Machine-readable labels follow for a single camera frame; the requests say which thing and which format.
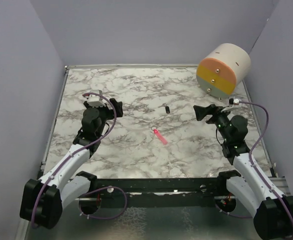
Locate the cylindrical pastel drawer box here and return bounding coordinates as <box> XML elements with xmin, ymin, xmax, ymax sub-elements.
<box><xmin>196</xmin><ymin>43</ymin><xmax>251</xmax><ymax>99</ymax></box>

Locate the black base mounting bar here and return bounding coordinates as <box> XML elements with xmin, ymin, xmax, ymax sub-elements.
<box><xmin>78</xmin><ymin>174</ymin><xmax>237</xmax><ymax>208</ymax></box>

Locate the black head silver key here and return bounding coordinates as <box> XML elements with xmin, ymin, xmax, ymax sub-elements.
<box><xmin>159</xmin><ymin>103</ymin><xmax>171</xmax><ymax>114</ymax></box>

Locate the pink keyring strap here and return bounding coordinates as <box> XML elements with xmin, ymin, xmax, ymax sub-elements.
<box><xmin>151</xmin><ymin>125</ymin><xmax>169</xmax><ymax>146</ymax></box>

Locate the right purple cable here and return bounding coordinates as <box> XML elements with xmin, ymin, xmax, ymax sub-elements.
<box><xmin>215</xmin><ymin>97</ymin><xmax>293</xmax><ymax>238</ymax></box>

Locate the aluminium table frame rail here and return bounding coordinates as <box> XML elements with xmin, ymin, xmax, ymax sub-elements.
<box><xmin>13</xmin><ymin>65</ymin><xmax>70</xmax><ymax>240</ymax></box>

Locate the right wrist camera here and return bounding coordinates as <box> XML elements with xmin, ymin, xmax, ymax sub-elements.
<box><xmin>221</xmin><ymin>97</ymin><xmax>242</xmax><ymax>112</ymax></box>

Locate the purple cable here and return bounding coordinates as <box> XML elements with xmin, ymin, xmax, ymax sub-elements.
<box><xmin>215</xmin><ymin>97</ymin><xmax>293</xmax><ymax>238</ymax></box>
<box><xmin>30</xmin><ymin>92</ymin><xmax>128</xmax><ymax>230</ymax></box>

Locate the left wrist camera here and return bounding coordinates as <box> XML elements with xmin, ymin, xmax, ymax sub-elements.
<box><xmin>86</xmin><ymin>90</ymin><xmax>106</xmax><ymax>108</ymax></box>

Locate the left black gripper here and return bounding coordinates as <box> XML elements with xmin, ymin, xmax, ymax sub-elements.
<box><xmin>84</xmin><ymin>98</ymin><xmax>123</xmax><ymax>138</ymax></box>

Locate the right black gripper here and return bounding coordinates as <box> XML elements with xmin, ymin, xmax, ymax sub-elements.
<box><xmin>194</xmin><ymin>104</ymin><xmax>234</xmax><ymax>142</ymax></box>

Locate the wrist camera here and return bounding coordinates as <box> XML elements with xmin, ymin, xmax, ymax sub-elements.
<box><xmin>86</xmin><ymin>90</ymin><xmax>106</xmax><ymax>108</ymax></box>
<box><xmin>221</xmin><ymin>97</ymin><xmax>242</xmax><ymax>112</ymax></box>

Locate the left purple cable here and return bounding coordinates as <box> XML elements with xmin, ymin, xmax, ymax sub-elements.
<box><xmin>30</xmin><ymin>92</ymin><xmax>128</xmax><ymax>230</ymax></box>

